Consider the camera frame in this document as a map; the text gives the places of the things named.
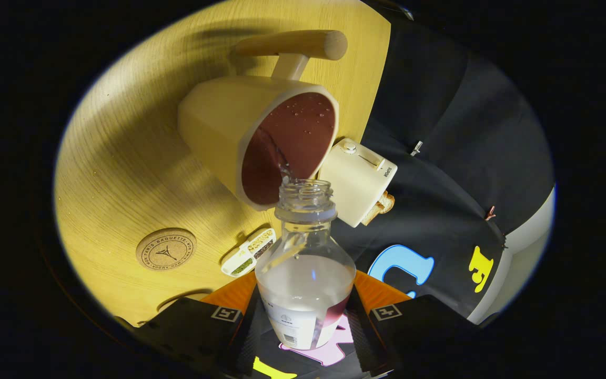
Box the cream cup with wooden handle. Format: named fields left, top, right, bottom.
left=178, top=30, right=348, bottom=211

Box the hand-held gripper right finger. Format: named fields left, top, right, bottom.
left=345, top=270, right=480, bottom=377

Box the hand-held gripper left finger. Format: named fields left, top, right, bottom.
left=135, top=271, right=267, bottom=377

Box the white divided seed dish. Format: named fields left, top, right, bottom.
left=221, top=228, right=277, bottom=277

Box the wooden table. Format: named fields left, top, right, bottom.
left=53, top=0, right=392, bottom=327

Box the clear plastic juice bottle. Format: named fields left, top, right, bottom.
left=255, top=179, right=357, bottom=351

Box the round cork coaster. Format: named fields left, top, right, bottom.
left=136, top=228, right=197, bottom=272

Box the cream toaster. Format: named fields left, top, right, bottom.
left=318, top=138, right=398, bottom=228

